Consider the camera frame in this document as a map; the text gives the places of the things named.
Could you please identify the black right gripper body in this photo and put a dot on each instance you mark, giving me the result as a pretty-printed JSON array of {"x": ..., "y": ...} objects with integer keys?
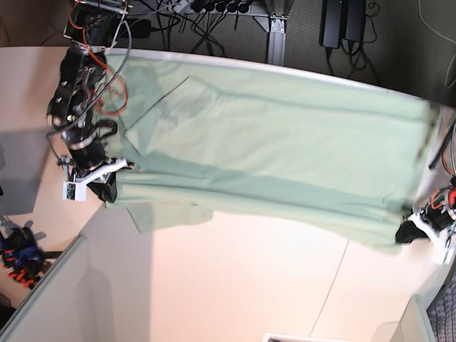
[{"x": 88, "y": 157}]

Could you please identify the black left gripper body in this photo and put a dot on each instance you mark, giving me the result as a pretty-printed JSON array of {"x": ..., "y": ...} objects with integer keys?
[{"x": 437, "y": 221}]

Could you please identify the light green T-shirt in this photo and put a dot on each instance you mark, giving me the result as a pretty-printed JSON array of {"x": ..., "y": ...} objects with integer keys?
[{"x": 211, "y": 138}]

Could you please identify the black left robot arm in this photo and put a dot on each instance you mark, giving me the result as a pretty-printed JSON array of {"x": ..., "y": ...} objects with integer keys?
[{"x": 446, "y": 155}]

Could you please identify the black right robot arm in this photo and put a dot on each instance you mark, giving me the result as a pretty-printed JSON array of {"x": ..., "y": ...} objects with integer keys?
[{"x": 85, "y": 77}]

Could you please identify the grey patterned chair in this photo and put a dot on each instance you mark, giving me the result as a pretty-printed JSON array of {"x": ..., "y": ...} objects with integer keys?
[{"x": 441, "y": 311}]

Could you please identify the grey partition panel right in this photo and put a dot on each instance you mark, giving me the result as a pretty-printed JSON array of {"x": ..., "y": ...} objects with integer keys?
[{"x": 413, "y": 326}]

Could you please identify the grey partition panel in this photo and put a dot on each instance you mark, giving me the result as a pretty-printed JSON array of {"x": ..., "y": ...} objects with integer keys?
[
  {"x": 413, "y": 326},
  {"x": 49, "y": 312}
]

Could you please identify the blue orange clamp tool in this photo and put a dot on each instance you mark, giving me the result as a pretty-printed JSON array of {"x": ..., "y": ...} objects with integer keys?
[{"x": 21, "y": 254}]

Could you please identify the grey partition panel left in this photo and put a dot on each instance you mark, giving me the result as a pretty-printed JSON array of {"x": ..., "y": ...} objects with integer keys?
[{"x": 49, "y": 312}]

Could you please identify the black power adapter left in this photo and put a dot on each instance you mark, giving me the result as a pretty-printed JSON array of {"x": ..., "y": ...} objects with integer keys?
[{"x": 139, "y": 29}]

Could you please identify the black power strip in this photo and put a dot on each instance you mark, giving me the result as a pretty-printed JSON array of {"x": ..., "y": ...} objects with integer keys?
[{"x": 230, "y": 6}]

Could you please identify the black power brick pair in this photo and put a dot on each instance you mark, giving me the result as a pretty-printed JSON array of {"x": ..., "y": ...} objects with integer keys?
[{"x": 342, "y": 19}]

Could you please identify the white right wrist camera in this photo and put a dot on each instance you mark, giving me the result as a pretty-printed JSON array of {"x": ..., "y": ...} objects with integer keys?
[{"x": 76, "y": 191}]

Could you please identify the aluminium frame post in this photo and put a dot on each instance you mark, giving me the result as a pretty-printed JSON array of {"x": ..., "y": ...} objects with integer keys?
[{"x": 273, "y": 23}]

